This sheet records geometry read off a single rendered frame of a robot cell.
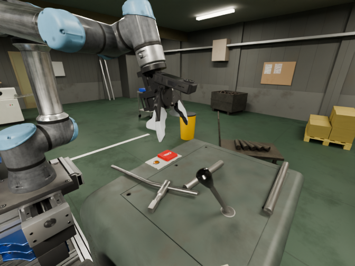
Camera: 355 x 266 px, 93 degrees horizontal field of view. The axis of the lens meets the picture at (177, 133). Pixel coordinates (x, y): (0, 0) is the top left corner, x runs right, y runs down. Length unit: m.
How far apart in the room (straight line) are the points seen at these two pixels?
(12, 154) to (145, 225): 0.55
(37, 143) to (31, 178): 0.13
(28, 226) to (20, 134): 0.31
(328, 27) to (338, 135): 3.12
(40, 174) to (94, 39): 0.57
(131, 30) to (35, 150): 0.57
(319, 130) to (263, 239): 4.47
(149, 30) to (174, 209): 0.46
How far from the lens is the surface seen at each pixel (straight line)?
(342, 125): 4.86
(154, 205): 0.47
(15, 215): 0.95
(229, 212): 0.48
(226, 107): 6.36
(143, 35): 0.48
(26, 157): 0.82
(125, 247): 0.44
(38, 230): 0.81
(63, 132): 0.87
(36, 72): 0.84
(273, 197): 0.54
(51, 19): 0.45
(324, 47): 6.63
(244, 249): 0.43
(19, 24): 0.57
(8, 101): 6.93
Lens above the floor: 1.60
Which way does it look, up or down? 21 degrees down
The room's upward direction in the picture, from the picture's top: straight up
